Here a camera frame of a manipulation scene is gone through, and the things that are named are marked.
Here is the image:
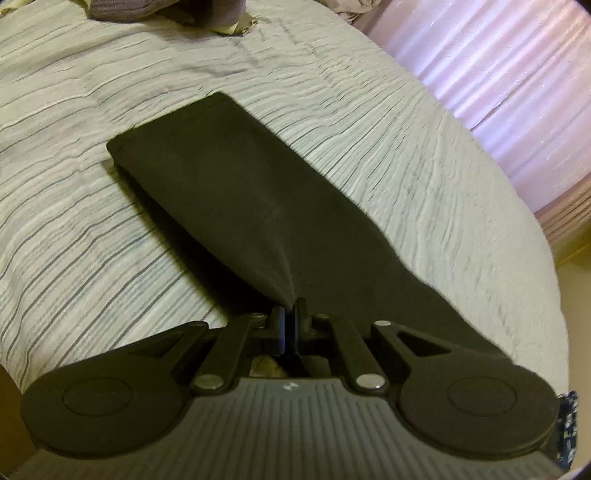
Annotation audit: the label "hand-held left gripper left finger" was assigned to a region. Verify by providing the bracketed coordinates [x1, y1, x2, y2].
[115, 305, 289, 394]

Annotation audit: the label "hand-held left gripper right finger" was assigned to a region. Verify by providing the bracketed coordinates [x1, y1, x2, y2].
[293, 298, 504, 394]

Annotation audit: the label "black pants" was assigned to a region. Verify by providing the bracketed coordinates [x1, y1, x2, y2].
[106, 91, 509, 358]

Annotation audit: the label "bed with striped cover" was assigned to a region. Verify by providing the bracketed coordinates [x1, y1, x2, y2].
[0, 0, 571, 398]

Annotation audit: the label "blue printed garment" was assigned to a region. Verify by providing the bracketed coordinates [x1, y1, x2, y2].
[555, 390, 580, 464]

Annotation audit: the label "pink curtain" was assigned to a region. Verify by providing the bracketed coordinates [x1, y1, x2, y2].
[355, 0, 591, 241]

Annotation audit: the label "purple knit sweater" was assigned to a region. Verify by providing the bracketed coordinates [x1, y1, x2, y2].
[85, 0, 247, 24]

